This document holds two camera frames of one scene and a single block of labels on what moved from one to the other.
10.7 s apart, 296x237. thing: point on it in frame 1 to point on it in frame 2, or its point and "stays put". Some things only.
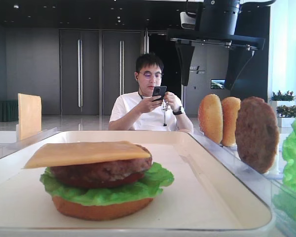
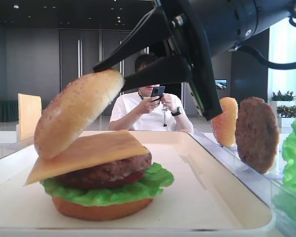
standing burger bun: x=230 y=105 stays put
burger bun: x=88 y=212 stays put
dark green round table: x=4 y=110 stays put
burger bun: x=210 y=118 to x=71 y=107
